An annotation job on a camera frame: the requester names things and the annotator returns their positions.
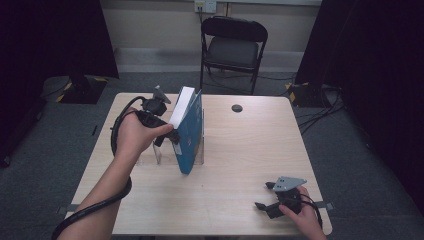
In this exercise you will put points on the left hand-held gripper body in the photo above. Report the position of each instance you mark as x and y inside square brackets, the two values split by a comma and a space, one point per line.
[155, 106]

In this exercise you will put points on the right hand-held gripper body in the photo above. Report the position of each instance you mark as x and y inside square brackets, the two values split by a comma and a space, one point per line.
[288, 183]

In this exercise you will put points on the clear acrylic book rack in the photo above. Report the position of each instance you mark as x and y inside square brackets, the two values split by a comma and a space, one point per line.
[160, 156]

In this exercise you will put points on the blue paperback book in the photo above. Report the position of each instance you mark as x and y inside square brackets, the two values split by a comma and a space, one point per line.
[190, 146]

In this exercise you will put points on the person's left hand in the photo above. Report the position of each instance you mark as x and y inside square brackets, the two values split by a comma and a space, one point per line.
[133, 136]

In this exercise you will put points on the person's right hand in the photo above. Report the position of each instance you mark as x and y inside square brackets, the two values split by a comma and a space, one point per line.
[308, 216]

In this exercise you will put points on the grey tape strip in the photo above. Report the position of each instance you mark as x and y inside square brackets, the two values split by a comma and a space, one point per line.
[329, 206]
[63, 210]

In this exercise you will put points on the black table grommet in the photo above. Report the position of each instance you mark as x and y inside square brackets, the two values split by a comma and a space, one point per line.
[237, 108]

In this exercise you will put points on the yellow black striped stand base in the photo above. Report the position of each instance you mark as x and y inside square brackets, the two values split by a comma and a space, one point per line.
[301, 95]

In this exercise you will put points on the black folding chair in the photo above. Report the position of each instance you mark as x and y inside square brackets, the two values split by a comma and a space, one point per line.
[233, 50]

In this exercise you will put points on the white wall outlet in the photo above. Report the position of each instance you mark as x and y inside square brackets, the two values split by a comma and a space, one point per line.
[205, 6]

